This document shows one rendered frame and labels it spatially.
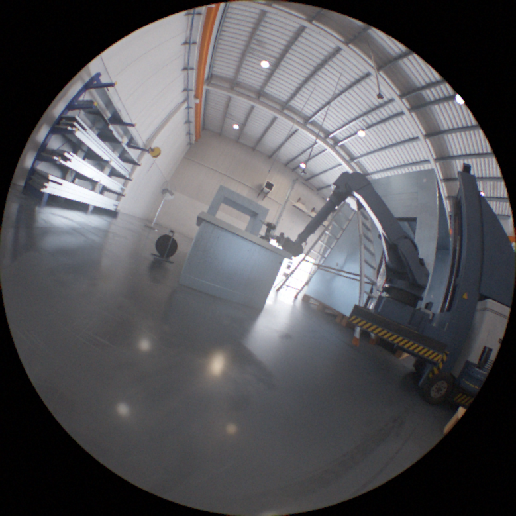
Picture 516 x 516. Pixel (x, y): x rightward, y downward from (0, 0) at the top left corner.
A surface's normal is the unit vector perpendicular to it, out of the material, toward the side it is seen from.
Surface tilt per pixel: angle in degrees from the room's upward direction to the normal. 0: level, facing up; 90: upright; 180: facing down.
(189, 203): 90
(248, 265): 90
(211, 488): 0
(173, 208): 90
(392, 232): 90
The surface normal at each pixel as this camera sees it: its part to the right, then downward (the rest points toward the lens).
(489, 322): -0.70, -0.31
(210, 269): 0.37, 0.15
